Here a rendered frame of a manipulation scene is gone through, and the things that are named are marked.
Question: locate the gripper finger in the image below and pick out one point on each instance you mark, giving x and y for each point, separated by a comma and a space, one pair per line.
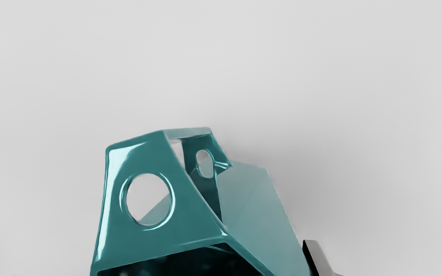
319, 258

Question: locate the teal faceted mug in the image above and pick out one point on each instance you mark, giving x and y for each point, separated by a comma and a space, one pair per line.
190, 222

